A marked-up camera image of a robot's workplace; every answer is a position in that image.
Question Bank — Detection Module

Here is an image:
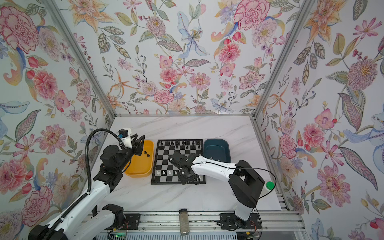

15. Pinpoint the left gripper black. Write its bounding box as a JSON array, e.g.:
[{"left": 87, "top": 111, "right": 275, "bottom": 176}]
[{"left": 115, "top": 134, "right": 146, "bottom": 173}]

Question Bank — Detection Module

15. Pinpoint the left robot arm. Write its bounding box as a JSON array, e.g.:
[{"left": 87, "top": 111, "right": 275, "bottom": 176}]
[{"left": 28, "top": 130, "right": 145, "bottom": 240}]

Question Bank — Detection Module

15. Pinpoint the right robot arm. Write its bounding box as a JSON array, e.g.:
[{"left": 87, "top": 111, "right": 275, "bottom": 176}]
[{"left": 169, "top": 152, "right": 266, "bottom": 222}]

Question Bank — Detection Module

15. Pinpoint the black chess pieces row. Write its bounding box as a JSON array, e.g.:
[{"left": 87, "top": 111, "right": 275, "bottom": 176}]
[{"left": 158, "top": 140, "right": 203, "bottom": 150}]

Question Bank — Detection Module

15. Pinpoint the black white chess board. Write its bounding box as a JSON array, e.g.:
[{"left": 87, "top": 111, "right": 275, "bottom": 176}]
[{"left": 151, "top": 139, "right": 204, "bottom": 185}]

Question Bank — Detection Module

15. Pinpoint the white chess pieces row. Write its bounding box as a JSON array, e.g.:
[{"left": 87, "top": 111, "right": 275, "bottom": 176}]
[{"left": 155, "top": 170, "right": 179, "bottom": 177}]

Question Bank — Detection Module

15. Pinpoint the yellow plastic tray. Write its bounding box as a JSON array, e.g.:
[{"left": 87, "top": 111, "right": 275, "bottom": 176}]
[{"left": 124, "top": 140, "right": 155, "bottom": 178}]

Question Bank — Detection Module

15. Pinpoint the teal plastic tray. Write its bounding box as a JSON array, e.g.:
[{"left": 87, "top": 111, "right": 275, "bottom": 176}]
[{"left": 203, "top": 139, "right": 232, "bottom": 163}]

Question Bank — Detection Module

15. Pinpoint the glass spice jar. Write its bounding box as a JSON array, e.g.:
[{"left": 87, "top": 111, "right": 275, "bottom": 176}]
[{"left": 179, "top": 209, "right": 190, "bottom": 236}]

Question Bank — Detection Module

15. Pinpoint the white bottle green cap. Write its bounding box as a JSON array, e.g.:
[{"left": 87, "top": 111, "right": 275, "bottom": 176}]
[{"left": 265, "top": 181, "right": 276, "bottom": 191}]

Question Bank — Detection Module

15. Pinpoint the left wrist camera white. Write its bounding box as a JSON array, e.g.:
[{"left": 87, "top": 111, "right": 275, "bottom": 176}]
[{"left": 118, "top": 128, "right": 133, "bottom": 149}]

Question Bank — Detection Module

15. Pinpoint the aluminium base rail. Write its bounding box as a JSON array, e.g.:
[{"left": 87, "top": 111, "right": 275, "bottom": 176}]
[{"left": 127, "top": 211, "right": 305, "bottom": 234}]

